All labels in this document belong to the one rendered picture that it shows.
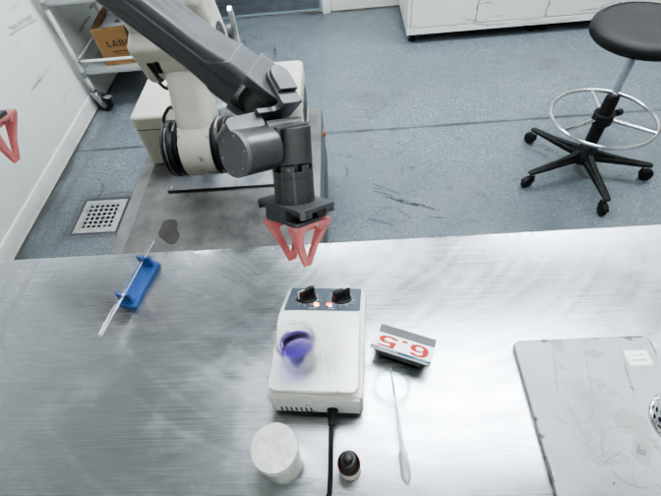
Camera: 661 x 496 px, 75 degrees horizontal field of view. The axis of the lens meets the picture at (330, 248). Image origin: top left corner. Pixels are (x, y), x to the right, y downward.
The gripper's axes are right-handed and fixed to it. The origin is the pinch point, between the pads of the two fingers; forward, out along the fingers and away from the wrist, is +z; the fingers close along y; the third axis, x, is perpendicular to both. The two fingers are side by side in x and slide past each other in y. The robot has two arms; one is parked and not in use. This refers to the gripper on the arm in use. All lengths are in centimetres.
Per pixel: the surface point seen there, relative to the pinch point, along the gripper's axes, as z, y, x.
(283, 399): 14.3, 8.7, -11.7
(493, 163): 17, -42, 154
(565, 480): 22.6, 38.5, 8.6
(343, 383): 11.5, 14.9, -6.3
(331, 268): 7.0, -4.3, 10.8
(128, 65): -34, -215, 64
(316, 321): 7.0, 6.6, -3.2
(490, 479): 23.6, 31.4, 3.2
